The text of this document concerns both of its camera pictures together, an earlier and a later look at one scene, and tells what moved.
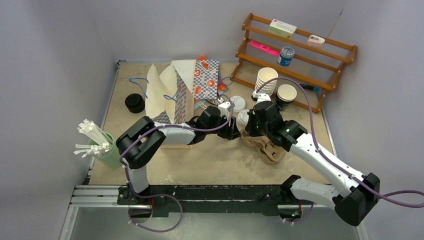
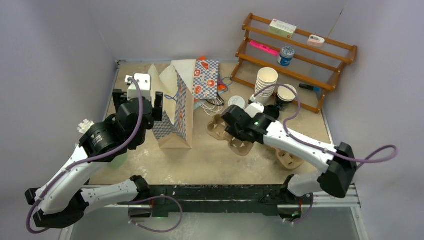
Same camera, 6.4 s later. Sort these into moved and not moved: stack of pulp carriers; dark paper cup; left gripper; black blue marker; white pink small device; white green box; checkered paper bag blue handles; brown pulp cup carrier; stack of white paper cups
Moved: left gripper; brown pulp cup carrier; stack of pulp carriers
Not moved: white pink small device; dark paper cup; white green box; stack of white paper cups; checkered paper bag blue handles; black blue marker
